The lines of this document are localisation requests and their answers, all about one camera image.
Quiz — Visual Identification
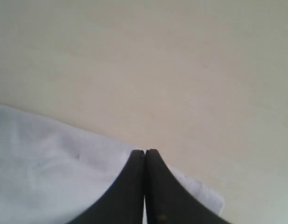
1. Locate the white t-shirt red lettering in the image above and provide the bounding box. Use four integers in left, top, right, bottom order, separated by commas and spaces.
0, 104, 226, 224

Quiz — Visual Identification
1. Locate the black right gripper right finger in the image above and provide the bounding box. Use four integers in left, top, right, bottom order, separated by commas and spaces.
145, 149, 227, 224

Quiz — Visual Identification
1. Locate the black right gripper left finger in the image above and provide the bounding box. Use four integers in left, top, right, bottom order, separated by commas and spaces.
70, 150, 144, 224

